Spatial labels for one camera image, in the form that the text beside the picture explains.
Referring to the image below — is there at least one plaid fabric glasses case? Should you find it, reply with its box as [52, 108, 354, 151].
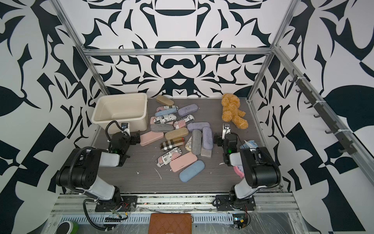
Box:
[160, 137, 185, 151]

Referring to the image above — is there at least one flag newspaper case front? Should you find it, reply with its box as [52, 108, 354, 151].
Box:
[155, 147, 182, 167]

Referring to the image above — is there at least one tan fabric case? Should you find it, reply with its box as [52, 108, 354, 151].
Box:
[156, 95, 174, 106]
[165, 127, 189, 140]

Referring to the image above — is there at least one grey wall hook rail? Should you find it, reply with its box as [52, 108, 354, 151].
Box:
[290, 75, 357, 155]

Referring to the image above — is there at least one pink alarm clock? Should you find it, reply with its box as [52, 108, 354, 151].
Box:
[233, 166, 244, 179]

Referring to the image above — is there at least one grey fabric case upright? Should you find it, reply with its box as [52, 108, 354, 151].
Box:
[191, 129, 202, 156]

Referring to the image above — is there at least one blue tissue pack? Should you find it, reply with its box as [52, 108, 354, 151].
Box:
[240, 140, 258, 149]

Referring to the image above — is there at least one newspaper print case at back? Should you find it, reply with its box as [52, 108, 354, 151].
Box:
[156, 105, 179, 112]

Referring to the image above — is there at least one grey fabric case horizontal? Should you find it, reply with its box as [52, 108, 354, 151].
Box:
[151, 124, 174, 133]

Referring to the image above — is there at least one map print glasses case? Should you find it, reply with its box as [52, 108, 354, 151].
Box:
[185, 137, 192, 152]

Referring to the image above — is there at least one light blue case at back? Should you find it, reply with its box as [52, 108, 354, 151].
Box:
[154, 108, 178, 117]

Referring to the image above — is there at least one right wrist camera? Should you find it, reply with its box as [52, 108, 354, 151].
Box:
[222, 123, 231, 139]

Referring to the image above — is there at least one pink hard case front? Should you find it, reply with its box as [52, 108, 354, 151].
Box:
[169, 152, 198, 173]

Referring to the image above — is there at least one pink hard case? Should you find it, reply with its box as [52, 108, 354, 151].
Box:
[140, 131, 164, 146]
[169, 152, 198, 173]

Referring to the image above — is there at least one blue fabric case front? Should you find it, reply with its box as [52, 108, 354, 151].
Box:
[179, 160, 205, 183]

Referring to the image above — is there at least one cream plastic storage box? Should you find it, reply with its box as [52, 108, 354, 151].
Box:
[91, 93, 148, 132]

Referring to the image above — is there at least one brown quilted wallet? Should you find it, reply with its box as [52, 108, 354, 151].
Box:
[148, 213, 192, 234]

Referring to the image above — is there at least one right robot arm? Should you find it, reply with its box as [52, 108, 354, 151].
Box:
[214, 133, 281, 201]

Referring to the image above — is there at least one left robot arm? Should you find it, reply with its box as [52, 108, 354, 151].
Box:
[56, 132, 140, 205]

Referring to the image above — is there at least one tan teddy bear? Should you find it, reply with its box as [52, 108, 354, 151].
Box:
[221, 94, 248, 130]

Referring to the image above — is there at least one flag newspaper case centre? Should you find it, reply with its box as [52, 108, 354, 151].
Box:
[173, 115, 195, 129]

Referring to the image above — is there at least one newspaper flag case left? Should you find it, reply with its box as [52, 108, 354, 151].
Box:
[153, 114, 177, 124]

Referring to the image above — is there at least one purple case horizontal middle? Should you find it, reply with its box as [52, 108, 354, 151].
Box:
[187, 122, 210, 132]

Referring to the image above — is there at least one green tape roll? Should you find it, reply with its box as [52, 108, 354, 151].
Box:
[55, 221, 79, 234]

